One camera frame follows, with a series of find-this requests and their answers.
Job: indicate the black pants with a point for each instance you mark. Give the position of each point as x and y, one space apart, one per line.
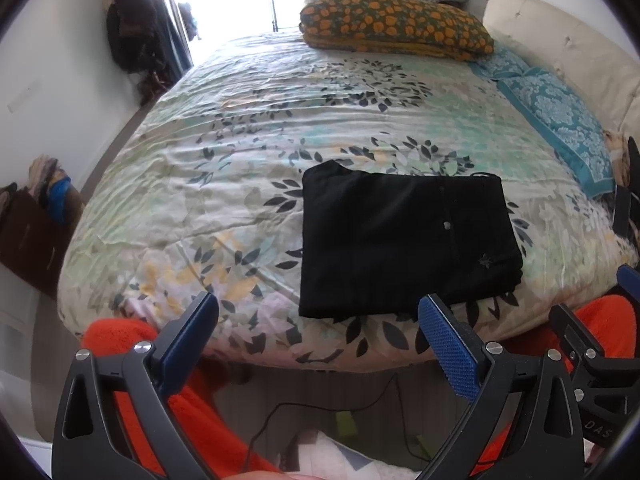
390 240

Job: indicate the teal patterned pillow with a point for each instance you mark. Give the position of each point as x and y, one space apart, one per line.
550 105

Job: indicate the cream padded headboard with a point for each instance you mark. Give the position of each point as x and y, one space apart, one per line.
565 45

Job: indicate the brown wooden cabinet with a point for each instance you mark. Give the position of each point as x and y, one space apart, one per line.
30 240

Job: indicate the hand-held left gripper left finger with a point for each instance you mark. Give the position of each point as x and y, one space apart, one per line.
187 345

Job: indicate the pile of colourful clothes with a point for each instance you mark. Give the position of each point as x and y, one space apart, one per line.
55 190

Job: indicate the black object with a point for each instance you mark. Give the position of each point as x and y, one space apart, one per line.
622 210

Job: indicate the orange patterned pillow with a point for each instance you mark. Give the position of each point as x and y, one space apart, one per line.
390 20

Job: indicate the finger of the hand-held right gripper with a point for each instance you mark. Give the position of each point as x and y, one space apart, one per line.
575 340
631 282

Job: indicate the dark hanging clothes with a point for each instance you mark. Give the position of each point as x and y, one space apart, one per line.
130 25

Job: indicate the person's left orange-clad leg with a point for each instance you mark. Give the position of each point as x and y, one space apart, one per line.
200 430

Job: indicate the bed with floral bedspread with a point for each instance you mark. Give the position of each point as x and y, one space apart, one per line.
200 160

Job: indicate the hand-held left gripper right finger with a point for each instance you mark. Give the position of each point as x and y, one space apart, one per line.
450 350

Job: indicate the white patterned cloth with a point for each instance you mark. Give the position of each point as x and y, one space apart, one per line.
340 460

